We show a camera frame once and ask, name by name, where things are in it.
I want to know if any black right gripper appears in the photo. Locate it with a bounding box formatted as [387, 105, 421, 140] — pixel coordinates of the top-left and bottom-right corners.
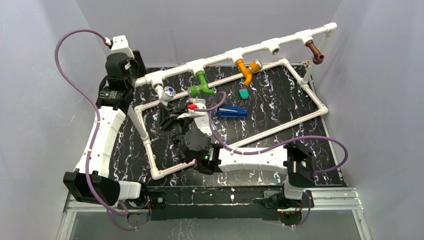
[158, 102, 196, 163]

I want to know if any white PVC pipe frame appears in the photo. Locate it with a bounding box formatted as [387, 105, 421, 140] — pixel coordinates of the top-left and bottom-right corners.
[127, 22, 338, 181]

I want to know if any white plastic faucet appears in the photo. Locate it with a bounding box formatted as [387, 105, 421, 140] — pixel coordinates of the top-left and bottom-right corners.
[154, 84, 176, 106]

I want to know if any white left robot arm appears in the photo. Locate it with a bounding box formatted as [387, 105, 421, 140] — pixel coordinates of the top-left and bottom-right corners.
[63, 50, 150, 208]

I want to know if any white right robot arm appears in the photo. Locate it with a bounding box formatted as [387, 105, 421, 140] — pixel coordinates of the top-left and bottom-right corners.
[159, 99, 315, 207]

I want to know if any white plastic package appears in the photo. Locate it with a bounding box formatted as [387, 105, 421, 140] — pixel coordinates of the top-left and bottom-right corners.
[194, 113, 212, 137]

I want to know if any green plastic faucet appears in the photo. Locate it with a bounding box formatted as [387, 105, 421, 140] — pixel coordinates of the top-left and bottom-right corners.
[187, 70, 215, 98]

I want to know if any blue stapler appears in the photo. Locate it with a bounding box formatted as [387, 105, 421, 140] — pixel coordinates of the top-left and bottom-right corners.
[216, 105, 248, 118]

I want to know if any teal small box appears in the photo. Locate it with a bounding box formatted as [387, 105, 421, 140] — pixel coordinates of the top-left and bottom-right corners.
[238, 89, 250, 100]

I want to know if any orange plastic faucet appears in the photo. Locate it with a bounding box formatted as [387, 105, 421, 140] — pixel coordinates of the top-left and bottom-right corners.
[235, 58, 263, 87]

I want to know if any brown plastic faucet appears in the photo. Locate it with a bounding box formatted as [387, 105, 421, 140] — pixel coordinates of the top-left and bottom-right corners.
[305, 39, 325, 65]

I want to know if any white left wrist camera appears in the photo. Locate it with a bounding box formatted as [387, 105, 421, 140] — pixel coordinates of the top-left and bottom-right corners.
[103, 35, 135, 59]

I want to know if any black metal base rail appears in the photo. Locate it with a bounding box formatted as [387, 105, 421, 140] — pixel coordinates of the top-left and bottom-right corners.
[64, 185, 362, 229]

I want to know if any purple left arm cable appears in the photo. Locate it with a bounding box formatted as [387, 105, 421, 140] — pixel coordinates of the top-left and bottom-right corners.
[54, 28, 152, 232]

